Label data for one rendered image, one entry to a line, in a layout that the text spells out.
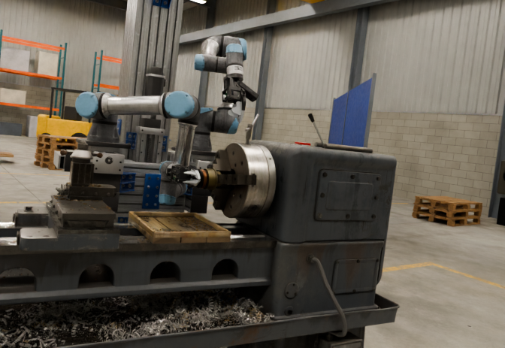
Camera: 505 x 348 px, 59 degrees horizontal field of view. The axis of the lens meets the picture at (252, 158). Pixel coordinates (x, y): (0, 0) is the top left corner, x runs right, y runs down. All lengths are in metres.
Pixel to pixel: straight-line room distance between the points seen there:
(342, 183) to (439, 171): 10.94
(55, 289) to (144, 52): 1.36
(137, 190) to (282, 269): 0.86
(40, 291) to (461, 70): 12.12
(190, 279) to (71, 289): 0.41
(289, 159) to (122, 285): 0.77
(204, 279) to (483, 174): 10.90
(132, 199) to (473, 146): 10.82
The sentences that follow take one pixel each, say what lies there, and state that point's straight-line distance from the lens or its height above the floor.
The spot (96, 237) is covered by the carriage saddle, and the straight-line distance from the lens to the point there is 1.51.
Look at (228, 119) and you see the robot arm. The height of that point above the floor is 1.34.
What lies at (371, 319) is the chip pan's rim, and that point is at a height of 0.55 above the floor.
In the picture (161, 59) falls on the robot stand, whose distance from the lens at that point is 2.53.
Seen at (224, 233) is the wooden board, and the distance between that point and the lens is 1.70.
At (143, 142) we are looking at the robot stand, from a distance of 2.42.
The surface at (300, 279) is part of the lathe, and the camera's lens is 1.92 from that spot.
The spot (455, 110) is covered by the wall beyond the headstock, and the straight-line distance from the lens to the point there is 12.82.
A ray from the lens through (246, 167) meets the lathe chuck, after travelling 1.76.
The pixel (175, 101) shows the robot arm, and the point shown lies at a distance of 1.97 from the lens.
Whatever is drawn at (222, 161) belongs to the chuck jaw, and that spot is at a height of 1.15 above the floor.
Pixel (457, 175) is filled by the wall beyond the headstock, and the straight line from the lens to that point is 12.59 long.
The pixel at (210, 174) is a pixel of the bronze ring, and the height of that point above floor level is 1.10.
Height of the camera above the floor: 1.28
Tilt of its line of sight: 3 degrees down
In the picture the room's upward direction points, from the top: 7 degrees clockwise
